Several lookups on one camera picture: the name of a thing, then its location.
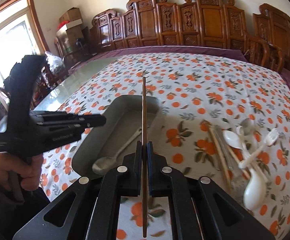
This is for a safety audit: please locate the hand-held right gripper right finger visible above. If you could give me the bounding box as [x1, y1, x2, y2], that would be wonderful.
[147, 141, 276, 240]

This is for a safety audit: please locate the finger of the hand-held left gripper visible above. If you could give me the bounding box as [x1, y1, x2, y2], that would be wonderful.
[36, 124, 92, 134]
[30, 113, 107, 128]

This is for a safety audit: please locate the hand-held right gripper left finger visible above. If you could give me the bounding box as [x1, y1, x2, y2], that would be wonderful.
[13, 141, 144, 240]

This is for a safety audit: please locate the grey metal tray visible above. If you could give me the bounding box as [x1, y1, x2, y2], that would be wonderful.
[71, 95, 161, 180]

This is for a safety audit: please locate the dark brown wooden chopstick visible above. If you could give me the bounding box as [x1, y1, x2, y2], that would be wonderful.
[141, 77, 148, 238]

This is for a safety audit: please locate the light wooden chopstick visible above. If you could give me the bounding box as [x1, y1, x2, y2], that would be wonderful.
[208, 127, 233, 192]
[226, 146, 251, 180]

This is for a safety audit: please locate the person's left hand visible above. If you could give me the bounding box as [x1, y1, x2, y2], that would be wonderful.
[0, 152, 44, 193]

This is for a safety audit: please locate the dark wooden chair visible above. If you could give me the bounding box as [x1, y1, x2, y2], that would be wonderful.
[42, 50, 77, 90]

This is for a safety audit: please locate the clear plastic bag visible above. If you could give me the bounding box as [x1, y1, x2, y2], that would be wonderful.
[45, 51, 66, 72]

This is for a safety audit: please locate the wooden framed window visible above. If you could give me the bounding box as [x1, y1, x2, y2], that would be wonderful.
[0, 0, 49, 160]

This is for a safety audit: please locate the large cardboard box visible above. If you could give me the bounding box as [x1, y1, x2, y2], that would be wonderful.
[56, 27, 83, 46]

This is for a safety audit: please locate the clear plastic sleeve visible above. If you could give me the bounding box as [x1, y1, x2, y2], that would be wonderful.
[214, 126, 235, 172]

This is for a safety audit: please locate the white cardboard box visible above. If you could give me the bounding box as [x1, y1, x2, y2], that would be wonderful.
[60, 19, 83, 32]

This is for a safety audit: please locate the brown cardboard box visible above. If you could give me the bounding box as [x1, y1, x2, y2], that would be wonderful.
[59, 7, 82, 23]

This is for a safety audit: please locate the orange print tablecloth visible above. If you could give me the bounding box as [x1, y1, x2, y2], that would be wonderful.
[31, 52, 290, 240]

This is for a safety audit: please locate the carved wooden bench back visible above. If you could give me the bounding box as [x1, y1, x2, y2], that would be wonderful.
[178, 0, 247, 53]
[91, 9, 142, 53]
[253, 4, 290, 67]
[126, 0, 179, 48]

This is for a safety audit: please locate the large cream plastic spoon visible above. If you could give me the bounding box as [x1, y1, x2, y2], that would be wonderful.
[243, 166, 269, 211]

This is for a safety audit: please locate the white plastic fork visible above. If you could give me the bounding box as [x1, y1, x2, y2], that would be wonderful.
[238, 127, 280, 169]

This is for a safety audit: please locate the wooden armchair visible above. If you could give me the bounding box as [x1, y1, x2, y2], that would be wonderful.
[245, 36, 271, 67]
[267, 44, 285, 73]

